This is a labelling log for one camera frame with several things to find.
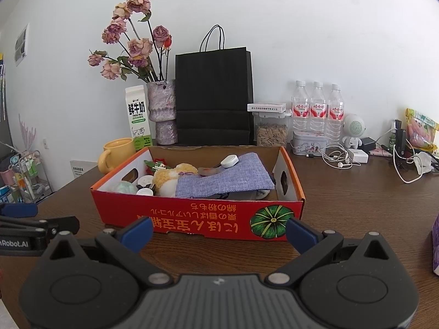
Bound white yellow plush sheep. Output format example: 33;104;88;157
152;163;199;197

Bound white charger block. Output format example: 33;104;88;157
348;149;369;164

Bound purple textured vase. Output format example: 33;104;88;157
147;80;178;145

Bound black stand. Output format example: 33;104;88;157
394;119;407;160

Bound white printed board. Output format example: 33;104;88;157
69;159;99;179

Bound purple tissue pack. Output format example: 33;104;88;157
431;214;439;276

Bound blue white pamphlets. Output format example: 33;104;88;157
0;185;14;206

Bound floral metal tin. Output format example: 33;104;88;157
292;131;327;155

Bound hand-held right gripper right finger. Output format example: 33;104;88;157
266;217;392;287

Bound dark wall hanging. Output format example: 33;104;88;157
0;53;8;122

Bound red label water bottle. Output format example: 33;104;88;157
326;84;344;144
309;81;327;134
291;80;311;134

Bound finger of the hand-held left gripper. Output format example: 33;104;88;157
0;216;80;240
0;203;38;218

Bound white round robot speaker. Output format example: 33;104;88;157
341;114;367;149

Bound white green milk carton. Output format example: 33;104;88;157
124;85;152;151

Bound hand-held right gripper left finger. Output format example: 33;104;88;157
48;217;172;287

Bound flat white box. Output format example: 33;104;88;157
247;102;287;113

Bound yellow green snack packet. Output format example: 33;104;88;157
405;108;439;151

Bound wire storage rack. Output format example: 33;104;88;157
17;150;54;206

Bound pink plastic cup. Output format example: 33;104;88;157
0;168;16;187

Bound wall poster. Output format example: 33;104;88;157
14;23;30;66

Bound clear sunflower seed container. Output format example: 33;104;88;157
254;111;289;147

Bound black paper bag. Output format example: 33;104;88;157
175;25;254;146

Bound iridescent plastic bag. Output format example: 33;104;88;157
114;181;139;194

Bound white face mask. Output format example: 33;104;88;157
410;151;434;175

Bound pale purple wall decoration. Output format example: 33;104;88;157
17;113;38;151

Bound purple woven pouch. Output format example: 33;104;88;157
176;152;275;198

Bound yellow ceramic mug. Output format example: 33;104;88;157
98;138;137;174

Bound red cardboard box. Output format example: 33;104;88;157
90;146;306;242

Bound dried pink rose bouquet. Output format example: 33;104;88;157
87;0;172;83

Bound white wired earphones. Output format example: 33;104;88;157
320;144;354;169

